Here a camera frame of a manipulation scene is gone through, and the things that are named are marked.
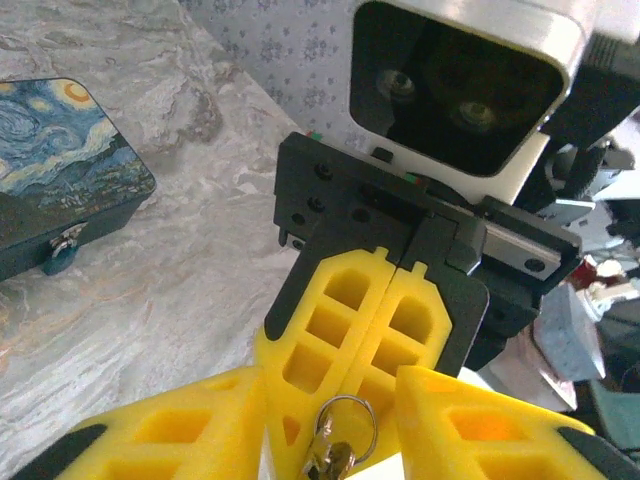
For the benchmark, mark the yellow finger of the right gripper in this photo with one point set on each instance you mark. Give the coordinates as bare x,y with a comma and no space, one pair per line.
465,310
300,345

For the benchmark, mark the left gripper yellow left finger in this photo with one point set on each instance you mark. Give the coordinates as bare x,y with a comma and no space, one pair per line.
190,430

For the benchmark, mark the small silver key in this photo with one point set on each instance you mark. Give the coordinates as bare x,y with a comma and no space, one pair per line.
335,457

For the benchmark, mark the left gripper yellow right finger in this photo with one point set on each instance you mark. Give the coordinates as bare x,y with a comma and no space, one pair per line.
500,440

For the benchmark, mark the small teal padlock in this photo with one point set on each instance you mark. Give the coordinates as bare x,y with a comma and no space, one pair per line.
60,260

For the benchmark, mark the starry night painted box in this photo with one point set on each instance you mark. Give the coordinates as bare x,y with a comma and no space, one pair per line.
60,165

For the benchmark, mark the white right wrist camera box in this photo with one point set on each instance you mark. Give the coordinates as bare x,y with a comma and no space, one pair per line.
525,160

